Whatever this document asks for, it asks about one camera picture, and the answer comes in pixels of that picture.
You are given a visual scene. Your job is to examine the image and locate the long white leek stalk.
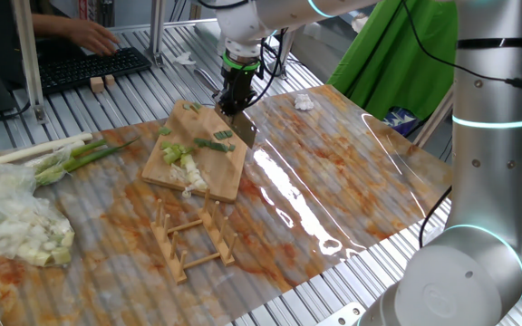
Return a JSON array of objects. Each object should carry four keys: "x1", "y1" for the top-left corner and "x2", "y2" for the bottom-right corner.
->
[{"x1": 0, "y1": 131, "x2": 94, "y2": 165}]

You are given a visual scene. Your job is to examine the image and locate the marble pattern plastic mat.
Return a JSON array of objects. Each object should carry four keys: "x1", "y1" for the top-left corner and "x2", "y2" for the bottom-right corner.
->
[{"x1": 0, "y1": 84, "x2": 455, "y2": 326}]

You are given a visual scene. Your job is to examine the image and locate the black keyboard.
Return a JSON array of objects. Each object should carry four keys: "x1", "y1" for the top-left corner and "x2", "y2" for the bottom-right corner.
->
[{"x1": 37, "y1": 46, "x2": 153, "y2": 95}]

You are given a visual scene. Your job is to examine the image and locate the black flat device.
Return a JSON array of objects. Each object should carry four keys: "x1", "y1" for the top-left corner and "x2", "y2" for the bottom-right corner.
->
[{"x1": 36, "y1": 38, "x2": 88, "y2": 60}]

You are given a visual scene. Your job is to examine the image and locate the red white box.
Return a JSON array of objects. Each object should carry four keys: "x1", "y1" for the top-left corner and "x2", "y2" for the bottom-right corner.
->
[{"x1": 77, "y1": 0, "x2": 102, "y2": 22}]

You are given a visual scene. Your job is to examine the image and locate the wooden cutting board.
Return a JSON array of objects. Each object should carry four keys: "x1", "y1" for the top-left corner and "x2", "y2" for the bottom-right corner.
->
[{"x1": 140, "y1": 100, "x2": 249, "y2": 204}]

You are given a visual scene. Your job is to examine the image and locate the wooden peg rack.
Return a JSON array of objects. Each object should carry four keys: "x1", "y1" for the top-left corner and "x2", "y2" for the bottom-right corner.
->
[{"x1": 150, "y1": 186, "x2": 239, "y2": 285}]

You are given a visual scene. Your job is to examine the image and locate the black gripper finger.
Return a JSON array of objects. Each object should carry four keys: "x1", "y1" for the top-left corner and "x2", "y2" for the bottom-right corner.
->
[
  {"x1": 231, "y1": 97, "x2": 252, "y2": 117},
  {"x1": 214, "y1": 93, "x2": 235, "y2": 118}
]

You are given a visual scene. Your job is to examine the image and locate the bundle of green scallions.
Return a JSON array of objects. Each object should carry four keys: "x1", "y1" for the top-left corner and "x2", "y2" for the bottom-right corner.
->
[{"x1": 34, "y1": 138, "x2": 140, "y2": 187}]

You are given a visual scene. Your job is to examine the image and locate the steel cleaver knife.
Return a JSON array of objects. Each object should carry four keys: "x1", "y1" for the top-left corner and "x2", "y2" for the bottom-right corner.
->
[{"x1": 193, "y1": 67, "x2": 258, "y2": 149}]

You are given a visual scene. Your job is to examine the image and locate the chopped scallion pieces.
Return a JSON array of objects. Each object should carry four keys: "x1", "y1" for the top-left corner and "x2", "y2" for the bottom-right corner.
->
[{"x1": 158, "y1": 126, "x2": 209, "y2": 199}]

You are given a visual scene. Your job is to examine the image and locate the green adapter ring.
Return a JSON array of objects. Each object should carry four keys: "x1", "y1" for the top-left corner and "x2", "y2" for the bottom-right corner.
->
[{"x1": 221, "y1": 52, "x2": 262, "y2": 72}]

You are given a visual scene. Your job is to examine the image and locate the aluminium frame post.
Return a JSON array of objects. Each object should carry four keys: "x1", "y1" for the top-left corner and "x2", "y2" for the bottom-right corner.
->
[
  {"x1": 412, "y1": 88, "x2": 455, "y2": 149},
  {"x1": 11, "y1": 0, "x2": 48, "y2": 124},
  {"x1": 148, "y1": 0, "x2": 168, "y2": 68}
]

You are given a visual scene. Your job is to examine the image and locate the blue patterned bag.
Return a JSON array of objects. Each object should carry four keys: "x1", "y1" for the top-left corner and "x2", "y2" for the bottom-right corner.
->
[{"x1": 382, "y1": 107, "x2": 419, "y2": 137}]

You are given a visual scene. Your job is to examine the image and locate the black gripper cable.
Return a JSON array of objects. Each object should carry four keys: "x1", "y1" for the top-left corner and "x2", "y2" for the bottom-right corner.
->
[{"x1": 197, "y1": 0, "x2": 522, "y2": 110}]

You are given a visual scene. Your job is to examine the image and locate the green cloth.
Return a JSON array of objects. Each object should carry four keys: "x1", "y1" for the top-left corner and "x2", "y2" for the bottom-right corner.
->
[{"x1": 326, "y1": 0, "x2": 459, "y2": 121}]

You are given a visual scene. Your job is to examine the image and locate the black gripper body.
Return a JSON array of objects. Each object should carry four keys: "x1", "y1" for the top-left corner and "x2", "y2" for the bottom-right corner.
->
[{"x1": 218, "y1": 67, "x2": 261, "y2": 101}]

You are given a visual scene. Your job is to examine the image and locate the plastic bag of chopped scallions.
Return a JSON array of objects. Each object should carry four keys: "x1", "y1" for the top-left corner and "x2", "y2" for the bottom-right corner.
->
[{"x1": 0, "y1": 162, "x2": 76, "y2": 268}]

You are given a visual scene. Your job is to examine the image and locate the person's hand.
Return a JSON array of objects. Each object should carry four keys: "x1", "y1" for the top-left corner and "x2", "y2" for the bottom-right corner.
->
[{"x1": 65, "y1": 17, "x2": 121, "y2": 57}]

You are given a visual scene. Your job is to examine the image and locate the silver robot mounting plate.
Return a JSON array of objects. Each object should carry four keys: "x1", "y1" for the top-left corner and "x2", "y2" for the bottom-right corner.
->
[{"x1": 314, "y1": 302, "x2": 366, "y2": 326}]

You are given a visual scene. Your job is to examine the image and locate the person's bare forearm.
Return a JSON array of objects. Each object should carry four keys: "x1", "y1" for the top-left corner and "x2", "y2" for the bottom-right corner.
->
[{"x1": 32, "y1": 13, "x2": 70, "y2": 40}]

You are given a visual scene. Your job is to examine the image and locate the black base cable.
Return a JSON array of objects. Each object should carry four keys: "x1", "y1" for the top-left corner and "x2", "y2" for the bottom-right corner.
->
[{"x1": 418, "y1": 185, "x2": 453, "y2": 249}]

